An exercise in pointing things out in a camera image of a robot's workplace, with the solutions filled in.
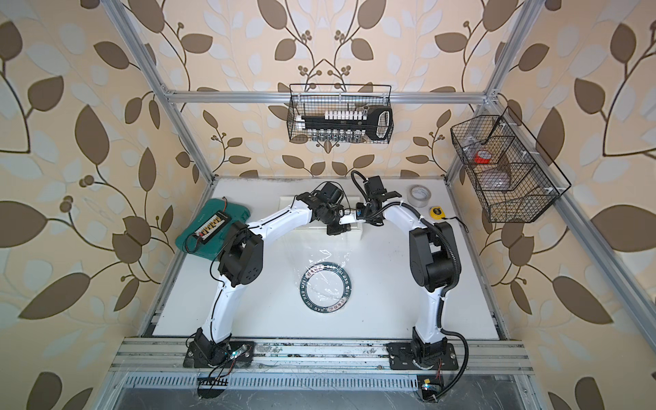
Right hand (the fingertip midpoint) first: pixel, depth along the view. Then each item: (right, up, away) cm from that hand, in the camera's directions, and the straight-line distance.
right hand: (361, 217), depth 99 cm
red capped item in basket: (+37, +20, -18) cm, 46 cm away
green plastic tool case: (-56, -11, -6) cm, 57 cm away
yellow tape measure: (+32, +1, +6) cm, 33 cm away
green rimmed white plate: (-14, -23, -11) cm, 29 cm away
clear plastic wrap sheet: (-9, -14, -8) cm, 18 cm away
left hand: (-7, -1, -4) cm, 8 cm away
